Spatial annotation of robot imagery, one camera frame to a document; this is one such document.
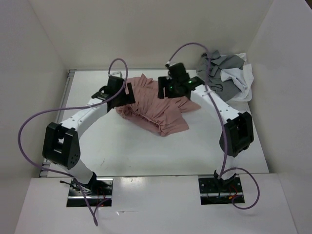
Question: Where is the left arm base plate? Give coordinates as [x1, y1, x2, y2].
[61, 177, 114, 208]

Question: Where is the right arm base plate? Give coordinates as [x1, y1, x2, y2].
[198, 175, 245, 205]

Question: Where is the pink pleated skirt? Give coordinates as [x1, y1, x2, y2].
[116, 74, 201, 137]

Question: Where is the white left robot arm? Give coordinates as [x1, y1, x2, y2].
[42, 76, 135, 195]

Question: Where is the white crumpled skirt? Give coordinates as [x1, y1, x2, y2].
[219, 53, 254, 102]

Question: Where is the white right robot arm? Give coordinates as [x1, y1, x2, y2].
[157, 62, 254, 192]

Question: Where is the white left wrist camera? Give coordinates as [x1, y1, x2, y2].
[108, 71, 123, 78]

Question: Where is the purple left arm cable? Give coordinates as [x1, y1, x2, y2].
[19, 58, 130, 227]

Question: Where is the grey crumpled skirt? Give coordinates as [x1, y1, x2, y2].
[196, 50, 245, 101]

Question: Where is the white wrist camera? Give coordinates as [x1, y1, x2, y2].
[108, 71, 123, 78]
[165, 61, 175, 69]

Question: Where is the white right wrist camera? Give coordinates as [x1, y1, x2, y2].
[165, 61, 175, 69]

